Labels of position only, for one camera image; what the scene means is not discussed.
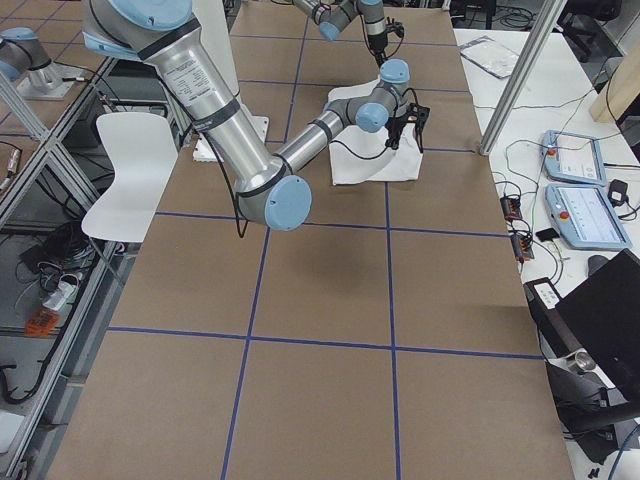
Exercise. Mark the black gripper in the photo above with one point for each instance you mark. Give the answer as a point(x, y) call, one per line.
point(375, 42)
point(394, 129)

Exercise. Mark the white long-sleeve printed shirt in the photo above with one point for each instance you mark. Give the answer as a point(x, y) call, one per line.
point(354, 157)

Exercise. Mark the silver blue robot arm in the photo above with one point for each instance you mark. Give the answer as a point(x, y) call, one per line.
point(332, 21)
point(167, 36)

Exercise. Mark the upper blue teach pendant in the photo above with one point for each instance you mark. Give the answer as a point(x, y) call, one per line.
point(573, 158)

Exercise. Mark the blue teach pendant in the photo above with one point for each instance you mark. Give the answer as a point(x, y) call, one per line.
point(584, 217)
point(573, 158)

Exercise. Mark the lower blue teach pendant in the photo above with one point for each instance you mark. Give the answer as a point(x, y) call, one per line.
point(584, 217)

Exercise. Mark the white plastic chair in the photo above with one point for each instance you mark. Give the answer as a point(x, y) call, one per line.
point(143, 153)

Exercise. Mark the black laptop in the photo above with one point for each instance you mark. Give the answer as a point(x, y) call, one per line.
point(601, 315)

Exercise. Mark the orange power strip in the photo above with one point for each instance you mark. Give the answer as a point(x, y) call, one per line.
point(41, 323)

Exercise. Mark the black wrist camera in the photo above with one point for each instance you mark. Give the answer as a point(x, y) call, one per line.
point(418, 116)
point(395, 27)

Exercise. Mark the aluminium frame post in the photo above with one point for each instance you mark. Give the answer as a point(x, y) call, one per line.
point(536, 40)

